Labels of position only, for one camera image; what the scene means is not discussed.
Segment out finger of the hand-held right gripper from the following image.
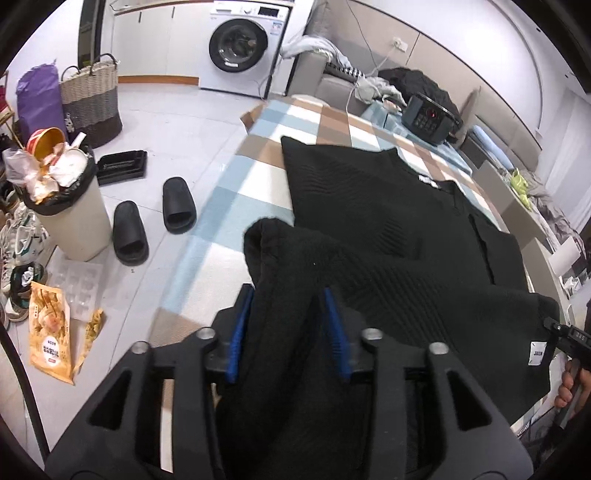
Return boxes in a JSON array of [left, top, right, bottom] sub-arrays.
[[542, 316, 573, 344]]

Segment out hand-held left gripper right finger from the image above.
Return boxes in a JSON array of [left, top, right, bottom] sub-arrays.
[[321, 286, 534, 480]]

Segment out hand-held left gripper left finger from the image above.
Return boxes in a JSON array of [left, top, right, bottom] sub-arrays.
[[45, 284, 257, 480]]

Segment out black knit sweater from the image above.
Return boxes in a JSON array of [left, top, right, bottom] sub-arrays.
[[215, 136, 561, 480]]

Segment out person's right hand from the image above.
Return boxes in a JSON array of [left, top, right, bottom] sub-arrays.
[[554, 360, 591, 411]]

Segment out grey bedding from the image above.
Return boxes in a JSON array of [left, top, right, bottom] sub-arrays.
[[526, 175, 583, 241]]

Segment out torn orange wrapper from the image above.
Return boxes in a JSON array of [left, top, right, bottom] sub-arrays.
[[74, 308, 105, 377]]

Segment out black slipper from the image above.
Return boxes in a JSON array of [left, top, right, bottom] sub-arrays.
[[113, 200, 150, 265], [161, 176, 198, 234]]

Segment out checkered blanket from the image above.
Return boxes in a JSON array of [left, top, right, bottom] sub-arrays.
[[148, 95, 511, 352]]

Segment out clear plastic blister tray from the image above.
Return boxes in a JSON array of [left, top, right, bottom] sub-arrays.
[[46, 257, 105, 324]]

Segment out blue pillow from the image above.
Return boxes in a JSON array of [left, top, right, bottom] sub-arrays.
[[475, 127, 514, 172]]

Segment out orange snack packet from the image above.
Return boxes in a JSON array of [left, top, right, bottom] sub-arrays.
[[28, 281, 75, 386]]

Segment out beige trash bin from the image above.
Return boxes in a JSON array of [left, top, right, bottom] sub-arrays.
[[23, 145, 114, 262]]

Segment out black plastic tray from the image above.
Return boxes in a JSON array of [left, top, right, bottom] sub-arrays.
[[96, 150, 148, 186]]

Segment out white green sneaker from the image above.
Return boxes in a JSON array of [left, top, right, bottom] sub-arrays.
[[2, 263, 48, 322], [0, 215, 49, 273]]

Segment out teal tablecloth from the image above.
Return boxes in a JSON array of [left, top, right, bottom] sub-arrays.
[[362, 99, 472, 164]]

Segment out black electric cooker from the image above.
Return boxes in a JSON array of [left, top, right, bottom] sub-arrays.
[[401, 93, 462, 146]]

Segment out grey garment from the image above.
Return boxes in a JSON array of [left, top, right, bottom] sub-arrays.
[[355, 76, 394, 103]]

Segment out grey sofa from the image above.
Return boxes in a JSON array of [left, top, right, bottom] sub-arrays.
[[288, 48, 370, 118]]

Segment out houndstooth pillow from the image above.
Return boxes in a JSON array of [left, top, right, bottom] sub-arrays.
[[325, 62, 364, 82]]

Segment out black jacket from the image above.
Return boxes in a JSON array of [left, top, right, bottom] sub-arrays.
[[379, 67, 463, 121]]

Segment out white washing machine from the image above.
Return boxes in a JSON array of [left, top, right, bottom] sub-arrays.
[[199, 0, 295, 100]]

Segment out woven laundry basket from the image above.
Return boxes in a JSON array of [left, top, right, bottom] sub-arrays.
[[59, 53, 123, 148]]

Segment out red paper noodle cup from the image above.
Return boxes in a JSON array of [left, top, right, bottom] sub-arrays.
[[27, 128, 68, 163]]

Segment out light grey blanket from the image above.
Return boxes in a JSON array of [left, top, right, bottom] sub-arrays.
[[281, 36, 352, 70]]

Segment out white cabinets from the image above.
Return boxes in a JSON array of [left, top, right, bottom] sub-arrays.
[[111, 0, 214, 80]]

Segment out purple plastic bag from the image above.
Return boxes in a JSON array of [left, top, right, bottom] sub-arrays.
[[16, 59, 70, 139]]

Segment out black cable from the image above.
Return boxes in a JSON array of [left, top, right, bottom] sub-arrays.
[[0, 323, 51, 464]]

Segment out white power cable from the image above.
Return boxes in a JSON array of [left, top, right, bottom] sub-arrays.
[[344, 0, 399, 116]]

